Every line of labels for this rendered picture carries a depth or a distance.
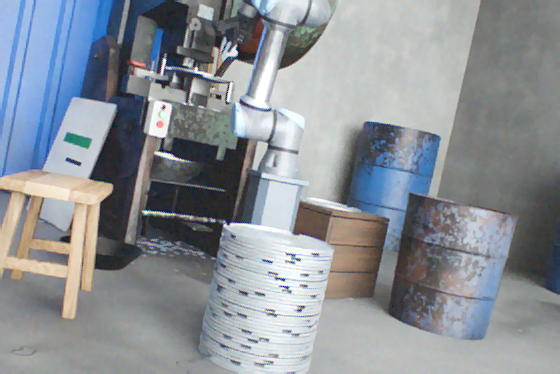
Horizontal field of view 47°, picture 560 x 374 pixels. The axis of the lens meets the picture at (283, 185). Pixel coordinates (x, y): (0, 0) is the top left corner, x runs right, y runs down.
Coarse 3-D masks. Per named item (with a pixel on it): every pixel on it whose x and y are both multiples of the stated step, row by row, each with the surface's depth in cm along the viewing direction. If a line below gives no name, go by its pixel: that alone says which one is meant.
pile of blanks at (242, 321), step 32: (224, 256) 158; (256, 256) 151; (288, 256) 155; (320, 256) 160; (224, 288) 157; (256, 288) 150; (288, 288) 151; (320, 288) 158; (224, 320) 154; (256, 320) 151; (288, 320) 152; (224, 352) 153; (256, 352) 151; (288, 352) 154
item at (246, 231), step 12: (228, 228) 164; (240, 228) 168; (252, 228) 174; (264, 228) 178; (252, 240) 151; (264, 240) 156; (276, 240) 158; (288, 240) 160; (300, 240) 165; (312, 240) 175; (312, 252) 153; (324, 252) 156
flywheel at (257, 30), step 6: (258, 24) 316; (252, 30) 319; (258, 30) 315; (252, 36) 318; (258, 36) 314; (252, 42) 311; (258, 42) 307; (240, 48) 319; (246, 48) 315; (252, 48) 311
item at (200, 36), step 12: (204, 0) 282; (216, 0) 285; (204, 12) 283; (216, 12) 286; (192, 24) 279; (204, 24) 284; (180, 36) 283; (192, 36) 279; (204, 36) 281; (192, 48) 281; (204, 48) 282
